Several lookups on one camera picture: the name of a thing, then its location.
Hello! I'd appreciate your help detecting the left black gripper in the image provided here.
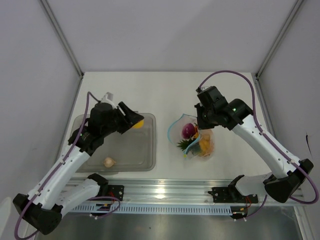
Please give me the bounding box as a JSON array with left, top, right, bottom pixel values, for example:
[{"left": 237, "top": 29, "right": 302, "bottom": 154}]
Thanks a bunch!
[{"left": 101, "top": 101, "right": 143, "bottom": 137}]

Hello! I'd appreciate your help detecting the yellow toy lemon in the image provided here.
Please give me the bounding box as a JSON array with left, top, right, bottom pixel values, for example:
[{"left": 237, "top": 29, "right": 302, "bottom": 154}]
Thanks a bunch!
[{"left": 132, "top": 120, "right": 144, "bottom": 129}]

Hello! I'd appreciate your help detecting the purple toy onion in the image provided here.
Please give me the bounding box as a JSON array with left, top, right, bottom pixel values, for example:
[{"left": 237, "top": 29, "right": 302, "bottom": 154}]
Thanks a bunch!
[{"left": 181, "top": 123, "right": 196, "bottom": 139}]

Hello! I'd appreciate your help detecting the clear zip top bag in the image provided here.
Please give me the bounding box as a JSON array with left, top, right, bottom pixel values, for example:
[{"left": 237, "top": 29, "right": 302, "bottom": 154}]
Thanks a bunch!
[{"left": 167, "top": 114, "right": 215, "bottom": 159}]

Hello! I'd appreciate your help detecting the orange toy pineapple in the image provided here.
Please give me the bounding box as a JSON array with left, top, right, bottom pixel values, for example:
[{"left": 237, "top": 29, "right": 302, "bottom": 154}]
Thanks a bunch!
[{"left": 177, "top": 138, "right": 202, "bottom": 155}]

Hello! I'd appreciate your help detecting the beige toy garlic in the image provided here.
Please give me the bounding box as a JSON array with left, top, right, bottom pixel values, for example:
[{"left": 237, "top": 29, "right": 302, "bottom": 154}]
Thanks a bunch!
[{"left": 103, "top": 157, "right": 117, "bottom": 168}]

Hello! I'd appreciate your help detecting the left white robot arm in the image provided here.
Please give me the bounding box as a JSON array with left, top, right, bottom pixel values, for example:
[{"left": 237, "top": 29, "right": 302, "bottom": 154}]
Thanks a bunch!
[{"left": 13, "top": 101, "right": 144, "bottom": 235}]

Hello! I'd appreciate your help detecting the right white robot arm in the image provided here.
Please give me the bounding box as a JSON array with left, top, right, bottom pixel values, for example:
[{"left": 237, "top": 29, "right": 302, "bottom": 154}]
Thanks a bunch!
[{"left": 195, "top": 86, "right": 314, "bottom": 203}]

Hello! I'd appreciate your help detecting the grey translucent plastic bin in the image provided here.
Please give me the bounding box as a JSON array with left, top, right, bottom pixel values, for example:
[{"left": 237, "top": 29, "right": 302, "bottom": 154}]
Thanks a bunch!
[{"left": 77, "top": 113, "right": 156, "bottom": 175}]

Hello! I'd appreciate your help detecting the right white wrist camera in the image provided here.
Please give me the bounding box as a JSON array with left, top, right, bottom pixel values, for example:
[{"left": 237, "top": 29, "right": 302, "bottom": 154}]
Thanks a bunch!
[{"left": 196, "top": 86, "right": 209, "bottom": 93}]

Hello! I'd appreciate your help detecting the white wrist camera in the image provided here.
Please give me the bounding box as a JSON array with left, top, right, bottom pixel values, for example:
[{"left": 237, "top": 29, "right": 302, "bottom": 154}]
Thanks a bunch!
[
  {"left": 101, "top": 92, "right": 117, "bottom": 108},
  {"left": 196, "top": 86, "right": 209, "bottom": 93}
]

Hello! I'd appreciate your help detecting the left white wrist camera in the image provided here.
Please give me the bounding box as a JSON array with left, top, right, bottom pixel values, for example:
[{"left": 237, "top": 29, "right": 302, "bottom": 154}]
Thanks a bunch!
[{"left": 101, "top": 92, "right": 117, "bottom": 108}]

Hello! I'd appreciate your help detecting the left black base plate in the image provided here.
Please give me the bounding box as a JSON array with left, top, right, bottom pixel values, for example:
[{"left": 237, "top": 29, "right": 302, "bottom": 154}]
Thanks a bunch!
[{"left": 96, "top": 185, "right": 125, "bottom": 201}]

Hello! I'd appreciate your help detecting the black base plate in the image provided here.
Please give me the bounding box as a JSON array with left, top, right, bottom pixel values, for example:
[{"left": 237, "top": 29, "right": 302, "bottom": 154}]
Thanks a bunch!
[
  {"left": 96, "top": 185, "right": 125, "bottom": 201},
  {"left": 207, "top": 186, "right": 259, "bottom": 204}
]

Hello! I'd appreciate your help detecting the aluminium front rail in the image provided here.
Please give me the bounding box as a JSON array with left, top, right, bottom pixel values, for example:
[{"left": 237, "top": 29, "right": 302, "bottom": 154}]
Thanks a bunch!
[{"left": 33, "top": 178, "right": 307, "bottom": 207}]

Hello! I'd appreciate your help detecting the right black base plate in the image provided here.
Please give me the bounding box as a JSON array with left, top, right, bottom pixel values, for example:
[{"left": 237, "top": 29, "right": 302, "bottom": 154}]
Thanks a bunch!
[{"left": 207, "top": 186, "right": 259, "bottom": 204}]

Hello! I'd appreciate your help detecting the white slotted cable duct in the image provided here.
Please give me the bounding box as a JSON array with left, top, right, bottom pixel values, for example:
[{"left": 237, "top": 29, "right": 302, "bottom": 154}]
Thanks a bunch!
[{"left": 70, "top": 203, "right": 233, "bottom": 216}]

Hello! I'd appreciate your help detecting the left aluminium frame post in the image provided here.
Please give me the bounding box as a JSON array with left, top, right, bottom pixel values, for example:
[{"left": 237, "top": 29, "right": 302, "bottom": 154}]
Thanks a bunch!
[{"left": 37, "top": 0, "right": 84, "bottom": 79}]

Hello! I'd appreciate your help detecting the aluminium frame post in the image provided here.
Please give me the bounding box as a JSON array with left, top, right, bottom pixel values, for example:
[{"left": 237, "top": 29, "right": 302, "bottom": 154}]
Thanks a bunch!
[
  {"left": 255, "top": 0, "right": 307, "bottom": 80},
  {"left": 37, "top": 0, "right": 84, "bottom": 79}
]

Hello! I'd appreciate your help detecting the right aluminium frame post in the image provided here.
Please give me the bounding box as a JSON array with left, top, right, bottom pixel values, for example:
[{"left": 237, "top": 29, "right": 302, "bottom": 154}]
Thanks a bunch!
[{"left": 255, "top": 0, "right": 307, "bottom": 80}]

